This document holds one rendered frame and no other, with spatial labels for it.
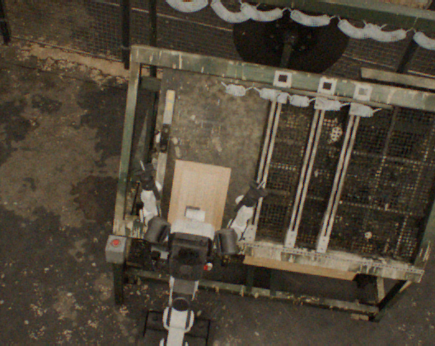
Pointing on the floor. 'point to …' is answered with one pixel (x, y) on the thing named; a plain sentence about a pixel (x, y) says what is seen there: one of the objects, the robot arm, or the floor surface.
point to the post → (118, 283)
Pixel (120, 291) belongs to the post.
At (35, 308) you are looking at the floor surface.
